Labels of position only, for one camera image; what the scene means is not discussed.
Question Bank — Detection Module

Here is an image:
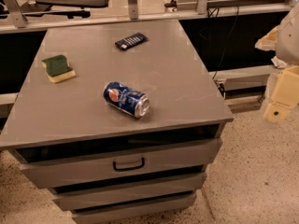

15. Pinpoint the black hanging cable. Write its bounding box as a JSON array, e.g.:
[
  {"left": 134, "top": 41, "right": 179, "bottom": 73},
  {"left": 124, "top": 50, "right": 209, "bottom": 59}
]
[{"left": 211, "top": 6, "right": 241, "bottom": 81}]

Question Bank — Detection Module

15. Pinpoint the white crumpled packet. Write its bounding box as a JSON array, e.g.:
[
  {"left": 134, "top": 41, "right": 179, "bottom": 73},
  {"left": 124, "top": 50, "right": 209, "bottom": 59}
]
[{"left": 271, "top": 56, "right": 287, "bottom": 69}]

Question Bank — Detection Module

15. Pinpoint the black office chair base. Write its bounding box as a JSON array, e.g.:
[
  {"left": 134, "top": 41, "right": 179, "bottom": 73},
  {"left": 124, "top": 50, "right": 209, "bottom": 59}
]
[{"left": 3, "top": 0, "right": 109, "bottom": 19}]

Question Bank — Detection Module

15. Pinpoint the black drawer handle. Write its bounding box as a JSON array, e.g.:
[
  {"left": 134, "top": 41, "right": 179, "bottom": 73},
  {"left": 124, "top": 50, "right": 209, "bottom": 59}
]
[{"left": 112, "top": 158, "right": 145, "bottom": 172}]

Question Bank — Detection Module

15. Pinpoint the grey drawer cabinet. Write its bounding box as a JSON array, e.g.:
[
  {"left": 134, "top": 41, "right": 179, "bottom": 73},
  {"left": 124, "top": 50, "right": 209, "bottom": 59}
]
[{"left": 0, "top": 21, "right": 233, "bottom": 224}]

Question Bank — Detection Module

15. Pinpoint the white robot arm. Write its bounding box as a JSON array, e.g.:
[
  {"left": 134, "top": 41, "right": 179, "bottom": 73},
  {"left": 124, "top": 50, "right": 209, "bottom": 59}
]
[{"left": 255, "top": 4, "right": 299, "bottom": 123}]

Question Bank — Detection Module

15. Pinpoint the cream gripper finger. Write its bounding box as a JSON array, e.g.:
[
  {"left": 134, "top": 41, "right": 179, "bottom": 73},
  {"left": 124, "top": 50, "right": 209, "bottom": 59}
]
[
  {"left": 255, "top": 26, "right": 278, "bottom": 51},
  {"left": 263, "top": 65, "right": 299, "bottom": 123}
]

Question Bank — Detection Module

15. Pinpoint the blue pepsi can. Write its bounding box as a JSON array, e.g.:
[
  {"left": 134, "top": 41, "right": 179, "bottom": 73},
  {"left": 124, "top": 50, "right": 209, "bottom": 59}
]
[{"left": 103, "top": 82, "right": 150, "bottom": 119}]

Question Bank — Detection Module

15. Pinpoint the green and yellow sponge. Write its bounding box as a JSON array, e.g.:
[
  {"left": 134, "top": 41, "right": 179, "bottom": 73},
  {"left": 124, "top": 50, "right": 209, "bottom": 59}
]
[{"left": 42, "top": 54, "right": 76, "bottom": 83}]

